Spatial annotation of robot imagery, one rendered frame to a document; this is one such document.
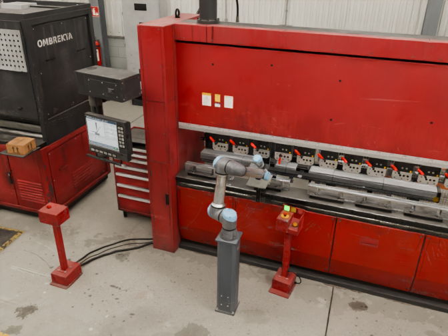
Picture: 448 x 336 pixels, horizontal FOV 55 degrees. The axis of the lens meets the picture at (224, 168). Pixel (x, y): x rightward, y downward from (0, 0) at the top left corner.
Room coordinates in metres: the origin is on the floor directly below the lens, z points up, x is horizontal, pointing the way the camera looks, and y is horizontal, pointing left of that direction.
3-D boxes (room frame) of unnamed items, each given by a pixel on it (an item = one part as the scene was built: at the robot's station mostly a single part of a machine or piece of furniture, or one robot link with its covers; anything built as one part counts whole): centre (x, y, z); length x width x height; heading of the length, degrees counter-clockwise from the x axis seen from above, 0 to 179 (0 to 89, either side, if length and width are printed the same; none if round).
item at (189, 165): (3.77, 0.14, 0.92); 0.50 x 0.06 x 0.10; 70
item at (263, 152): (3.59, -0.35, 1.26); 0.15 x 0.09 x 0.17; 70
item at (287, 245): (3.18, -0.59, 0.39); 0.05 x 0.05 x 0.54; 63
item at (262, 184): (3.44, -0.32, 1.00); 0.26 x 0.18 x 0.01; 160
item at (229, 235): (2.89, -0.05, 0.82); 0.15 x 0.15 x 0.10
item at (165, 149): (4.07, 0.48, 1.15); 0.85 x 0.25 x 2.30; 160
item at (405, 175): (3.18, -1.48, 1.26); 0.15 x 0.09 x 0.17; 70
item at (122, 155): (3.43, 0.98, 1.42); 0.45 x 0.12 x 0.36; 61
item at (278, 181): (3.56, -0.43, 0.92); 0.39 x 0.06 x 0.10; 70
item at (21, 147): (4.02, 2.11, 1.04); 0.30 x 0.26 x 0.12; 72
